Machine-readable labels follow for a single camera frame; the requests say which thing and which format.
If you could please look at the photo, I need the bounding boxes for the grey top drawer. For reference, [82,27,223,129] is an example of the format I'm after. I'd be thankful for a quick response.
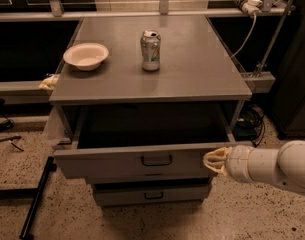
[54,102,240,181]

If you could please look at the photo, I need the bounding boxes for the grey drawer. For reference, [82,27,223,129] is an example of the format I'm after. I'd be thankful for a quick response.
[92,178,212,207]
[54,102,240,181]

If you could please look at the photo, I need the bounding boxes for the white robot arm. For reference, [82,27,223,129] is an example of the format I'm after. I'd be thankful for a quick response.
[203,140,305,195]

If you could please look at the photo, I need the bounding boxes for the grey lower drawer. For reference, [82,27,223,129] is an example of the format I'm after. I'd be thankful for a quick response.
[92,178,212,207]

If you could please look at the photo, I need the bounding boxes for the grey metal drawer cabinet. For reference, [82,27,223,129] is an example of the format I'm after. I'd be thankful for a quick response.
[48,14,253,185]

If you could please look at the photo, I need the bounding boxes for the silver soda can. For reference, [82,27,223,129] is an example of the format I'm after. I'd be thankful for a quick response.
[140,30,161,71]

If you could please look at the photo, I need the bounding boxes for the white power strip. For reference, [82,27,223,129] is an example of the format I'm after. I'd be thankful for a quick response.
[232,0,262,17]

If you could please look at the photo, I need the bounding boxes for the white paper bowl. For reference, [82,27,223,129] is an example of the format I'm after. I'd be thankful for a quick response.
[63,43,109,71]

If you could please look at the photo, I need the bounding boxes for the black metal floor stand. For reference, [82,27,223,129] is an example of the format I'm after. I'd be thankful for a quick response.
[0,157,57,240]

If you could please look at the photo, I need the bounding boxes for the yellow crumpled cloth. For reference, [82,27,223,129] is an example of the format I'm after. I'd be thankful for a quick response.
[39,74,59,91]

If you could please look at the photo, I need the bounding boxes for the black cable bundle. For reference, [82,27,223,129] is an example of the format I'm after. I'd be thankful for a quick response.
[234,104,266,148]

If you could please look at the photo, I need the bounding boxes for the white power cable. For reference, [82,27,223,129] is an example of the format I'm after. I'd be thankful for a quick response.
[229,13,258,59]

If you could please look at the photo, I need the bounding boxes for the grey metal shelf rail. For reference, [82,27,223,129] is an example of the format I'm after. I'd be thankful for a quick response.
[0,0,296,22]

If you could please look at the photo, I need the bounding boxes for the black cables on floor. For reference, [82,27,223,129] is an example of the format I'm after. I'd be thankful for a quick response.
[0,98,25,166]

